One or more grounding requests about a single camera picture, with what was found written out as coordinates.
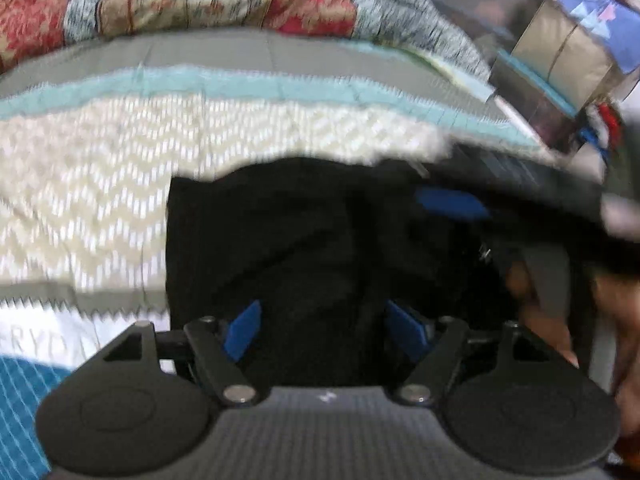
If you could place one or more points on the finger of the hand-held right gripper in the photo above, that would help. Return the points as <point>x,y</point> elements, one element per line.
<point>450,202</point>

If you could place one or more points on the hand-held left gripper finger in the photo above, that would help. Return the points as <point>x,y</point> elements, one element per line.
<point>406,330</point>

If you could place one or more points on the clear plastic storage box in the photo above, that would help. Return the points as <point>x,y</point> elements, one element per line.
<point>490,0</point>

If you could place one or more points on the person's right hand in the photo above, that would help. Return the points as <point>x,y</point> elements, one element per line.
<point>545,320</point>

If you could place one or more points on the blue printed cloth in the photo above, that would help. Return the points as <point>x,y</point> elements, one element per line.
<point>585,5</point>

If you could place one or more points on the black pants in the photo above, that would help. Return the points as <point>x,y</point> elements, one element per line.
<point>310,260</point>

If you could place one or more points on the patterned zigzag bedsheet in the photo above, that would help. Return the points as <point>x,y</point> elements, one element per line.
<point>150,125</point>

